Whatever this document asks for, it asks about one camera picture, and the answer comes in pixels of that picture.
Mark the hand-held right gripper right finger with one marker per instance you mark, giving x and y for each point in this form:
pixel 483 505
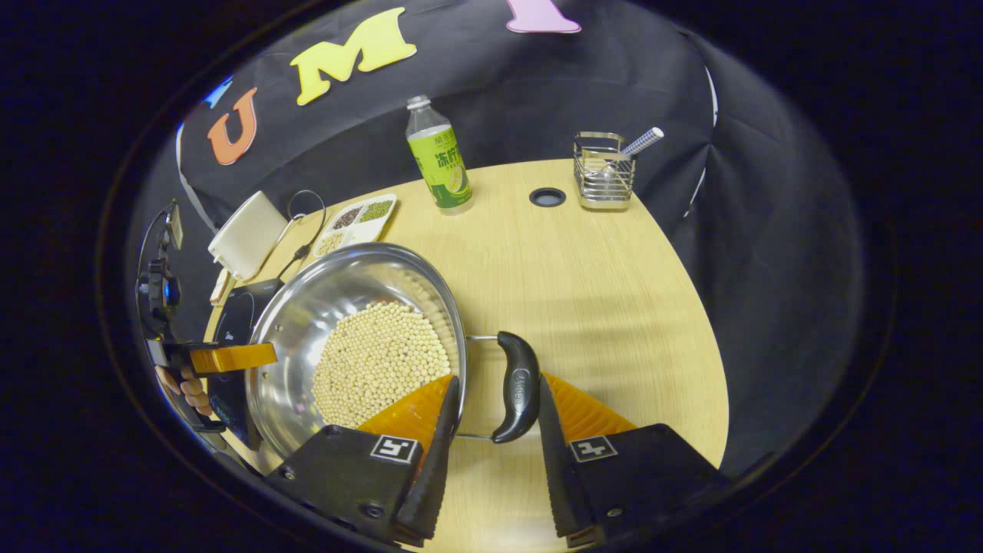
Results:
pixel 557 476

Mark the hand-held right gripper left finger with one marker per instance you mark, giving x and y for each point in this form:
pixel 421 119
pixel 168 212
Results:
pixel 438 476

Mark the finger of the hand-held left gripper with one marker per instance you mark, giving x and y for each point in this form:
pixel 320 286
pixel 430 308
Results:
pixel 230 358

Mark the black induction cooktop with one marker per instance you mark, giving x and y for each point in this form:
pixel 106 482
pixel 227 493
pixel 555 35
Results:
pixel 230 322

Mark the stainless steel pot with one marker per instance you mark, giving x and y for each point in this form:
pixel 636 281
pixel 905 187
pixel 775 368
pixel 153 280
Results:
pixel 307 330

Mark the bread slice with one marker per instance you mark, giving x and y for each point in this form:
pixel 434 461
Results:
pixel 221 288

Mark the white toaster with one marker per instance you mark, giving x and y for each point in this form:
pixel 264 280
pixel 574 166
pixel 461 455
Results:
pixel 246 234

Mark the pile of soybeans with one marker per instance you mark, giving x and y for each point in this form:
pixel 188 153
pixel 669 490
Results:
pixel 376 361

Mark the white divided bean dish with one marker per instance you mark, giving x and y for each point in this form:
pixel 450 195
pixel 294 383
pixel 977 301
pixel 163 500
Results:
pixel 361 223

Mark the green label drink bottle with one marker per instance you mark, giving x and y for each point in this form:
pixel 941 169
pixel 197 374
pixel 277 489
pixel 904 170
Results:
pixel 441 169

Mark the black backdrop cloth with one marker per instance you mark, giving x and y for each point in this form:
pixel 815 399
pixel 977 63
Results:
pixel 537 100

